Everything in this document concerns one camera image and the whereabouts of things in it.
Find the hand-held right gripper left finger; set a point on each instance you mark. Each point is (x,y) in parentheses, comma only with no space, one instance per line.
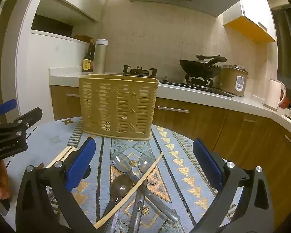
(81,165)

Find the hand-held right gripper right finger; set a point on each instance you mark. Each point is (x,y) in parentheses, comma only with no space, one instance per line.
(206,165)

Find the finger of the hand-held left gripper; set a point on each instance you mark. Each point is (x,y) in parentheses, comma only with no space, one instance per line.
(6,107)
(30,116)

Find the wooden chopstick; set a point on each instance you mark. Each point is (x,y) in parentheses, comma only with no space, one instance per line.
(71,151)
(65,153)
(152,165)
(60,154)

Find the clear plastic spoon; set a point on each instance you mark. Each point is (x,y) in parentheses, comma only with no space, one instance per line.
(120,162)
(145,161)

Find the brown plastic spoon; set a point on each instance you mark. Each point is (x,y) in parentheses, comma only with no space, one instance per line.
(121,187)

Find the yellow plastic utensil basket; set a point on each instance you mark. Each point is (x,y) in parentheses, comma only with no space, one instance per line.
(118,106)

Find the person's left hand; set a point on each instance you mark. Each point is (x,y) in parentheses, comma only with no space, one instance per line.
(2,182)

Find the blue patterned tablecloth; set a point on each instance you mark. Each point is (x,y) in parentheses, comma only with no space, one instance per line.
(51,136)

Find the wooden base cabinets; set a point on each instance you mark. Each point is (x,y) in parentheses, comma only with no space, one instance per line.
(203,123)

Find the white refrigerator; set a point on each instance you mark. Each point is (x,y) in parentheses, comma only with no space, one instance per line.
(51,53)

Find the white countertop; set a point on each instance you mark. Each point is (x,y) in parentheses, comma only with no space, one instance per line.
(184,94)

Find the dark bottle yellow label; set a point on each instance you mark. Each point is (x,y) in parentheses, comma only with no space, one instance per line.
(88,64)

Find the brown rice cooker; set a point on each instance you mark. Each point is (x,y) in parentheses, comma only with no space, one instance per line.
(232,80)

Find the black gas stove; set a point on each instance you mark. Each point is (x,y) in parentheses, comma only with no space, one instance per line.
(169,82)

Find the metal canister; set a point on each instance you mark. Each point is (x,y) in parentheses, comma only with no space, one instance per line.
(100,58)

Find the black wok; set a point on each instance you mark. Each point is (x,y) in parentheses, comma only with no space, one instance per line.
(198,69)

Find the white electric kettle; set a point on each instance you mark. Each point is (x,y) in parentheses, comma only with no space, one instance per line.
(272,94)

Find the white cup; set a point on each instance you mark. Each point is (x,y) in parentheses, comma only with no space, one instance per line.
(288,112)

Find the red container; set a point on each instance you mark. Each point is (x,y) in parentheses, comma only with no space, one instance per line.
(285,103)

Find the white overhead cabinet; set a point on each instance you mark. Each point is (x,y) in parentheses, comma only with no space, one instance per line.
(63,7)

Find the dark window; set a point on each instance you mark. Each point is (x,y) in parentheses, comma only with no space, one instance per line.
(288,53)

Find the white and yellow wall cabinet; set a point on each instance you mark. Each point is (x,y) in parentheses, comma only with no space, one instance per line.
(254,17)

